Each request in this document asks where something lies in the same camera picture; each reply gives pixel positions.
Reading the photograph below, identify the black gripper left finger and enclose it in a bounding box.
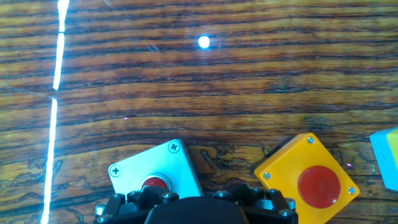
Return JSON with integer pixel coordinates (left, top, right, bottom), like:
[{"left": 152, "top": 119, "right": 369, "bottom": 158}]
[{"left": 93, "top": 185, "right": 198, "bottom": 224}]

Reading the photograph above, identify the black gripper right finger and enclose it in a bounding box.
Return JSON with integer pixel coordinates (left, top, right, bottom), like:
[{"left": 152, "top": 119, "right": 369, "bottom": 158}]
[{"left": 197, "top": 182, "right": 299, "bottom": 224}]

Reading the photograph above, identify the grey box small red button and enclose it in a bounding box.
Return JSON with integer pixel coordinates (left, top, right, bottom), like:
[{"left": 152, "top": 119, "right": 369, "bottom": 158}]
[{"left": 108, "top": 139, "right": 205, "bottom": 200}]

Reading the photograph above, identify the orange box red button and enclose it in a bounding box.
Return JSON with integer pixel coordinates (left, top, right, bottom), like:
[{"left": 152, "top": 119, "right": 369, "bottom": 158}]
[{"left": 253, "top": 133, "right": 361, "bottom": 224}]

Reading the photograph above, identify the yellow box green button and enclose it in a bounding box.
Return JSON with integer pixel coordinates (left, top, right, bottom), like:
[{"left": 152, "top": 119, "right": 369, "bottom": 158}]
[{"left": 369, "top": 126, "right": 398, "bottom": 192}]

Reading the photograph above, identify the brown wooden board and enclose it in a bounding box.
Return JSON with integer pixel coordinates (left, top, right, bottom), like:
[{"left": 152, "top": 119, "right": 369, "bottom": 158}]
[{"left": 0, "top": 0, "right": 398, "bottom": 224}]

